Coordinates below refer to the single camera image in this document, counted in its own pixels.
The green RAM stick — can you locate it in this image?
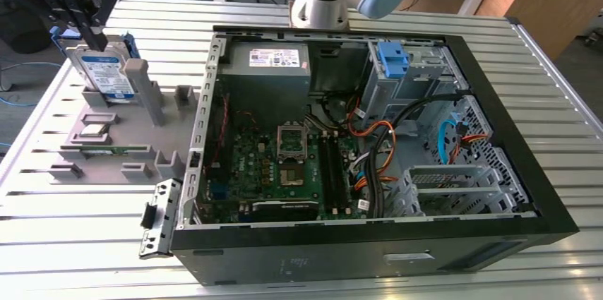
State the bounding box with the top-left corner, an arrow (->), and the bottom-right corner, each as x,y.
59,143 -> 152,157

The blue wire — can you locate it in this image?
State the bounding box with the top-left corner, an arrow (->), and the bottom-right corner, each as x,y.
436,118 -> 462,166

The black RAM slot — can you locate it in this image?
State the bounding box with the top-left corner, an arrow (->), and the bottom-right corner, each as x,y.
335,133 -> 352,211
319,133 -> 336,211
324,133 -> 342,211
330,133 -> 347,211

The grey power supply unit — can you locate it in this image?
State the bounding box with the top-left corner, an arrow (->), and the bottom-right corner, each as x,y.
216,41 -> 312,128

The black mesh waste bin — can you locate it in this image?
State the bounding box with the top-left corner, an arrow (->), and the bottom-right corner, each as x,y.
0,0 -> 53,54

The yellow black wire bundle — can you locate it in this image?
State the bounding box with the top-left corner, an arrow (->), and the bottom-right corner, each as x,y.
303,112 -> 352,136

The metal disk bay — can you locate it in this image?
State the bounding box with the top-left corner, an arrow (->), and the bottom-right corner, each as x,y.
384,164 -> 524,219

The black graphics card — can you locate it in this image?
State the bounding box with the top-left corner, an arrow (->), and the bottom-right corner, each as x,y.
239,198 -> 323,224

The orange red wire bundle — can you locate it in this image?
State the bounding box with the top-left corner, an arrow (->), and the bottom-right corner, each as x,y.
346,111 -> 399,191

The green motherboard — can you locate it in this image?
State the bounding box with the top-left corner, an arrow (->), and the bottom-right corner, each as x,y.
200,116 -> 376,224

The hard disk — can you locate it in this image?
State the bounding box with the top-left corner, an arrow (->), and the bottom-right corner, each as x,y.
49,26 -> 140,105

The CPU socket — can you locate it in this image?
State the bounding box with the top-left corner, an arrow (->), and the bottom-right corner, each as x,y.
276,160 -> 308,188

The metal hinged case bracket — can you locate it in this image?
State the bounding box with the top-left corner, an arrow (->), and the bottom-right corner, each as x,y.
137,177 -> 184,261

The black PC case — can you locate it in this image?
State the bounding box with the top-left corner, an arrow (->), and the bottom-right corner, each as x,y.
167,24 -> 580,287

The black cable bundle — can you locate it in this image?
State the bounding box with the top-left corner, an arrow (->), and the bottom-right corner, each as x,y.
364,93 -> 466,219

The grey parts rack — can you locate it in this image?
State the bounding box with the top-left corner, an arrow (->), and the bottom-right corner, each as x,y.
48,59 -> 198,186

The metal socket cover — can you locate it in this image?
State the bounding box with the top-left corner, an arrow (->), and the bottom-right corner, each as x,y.
275,121 -> 311,162

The black chair base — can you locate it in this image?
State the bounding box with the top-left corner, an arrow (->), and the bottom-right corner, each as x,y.
583,26 -> 603,47

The power wire with black plug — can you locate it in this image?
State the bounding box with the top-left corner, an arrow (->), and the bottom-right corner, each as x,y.
452,121 -> 492,164

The silver CPU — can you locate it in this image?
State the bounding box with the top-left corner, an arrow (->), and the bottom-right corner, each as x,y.
79,122 -> 113,139

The empty blue drive carrier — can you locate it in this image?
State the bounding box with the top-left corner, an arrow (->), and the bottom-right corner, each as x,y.
375,40 -> 411,80

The metal drive cage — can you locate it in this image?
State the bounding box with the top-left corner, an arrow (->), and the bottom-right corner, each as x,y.
360,40 -> 471,132

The thin blue cable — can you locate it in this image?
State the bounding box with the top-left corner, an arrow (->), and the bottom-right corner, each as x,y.
0,61 -> 63,107

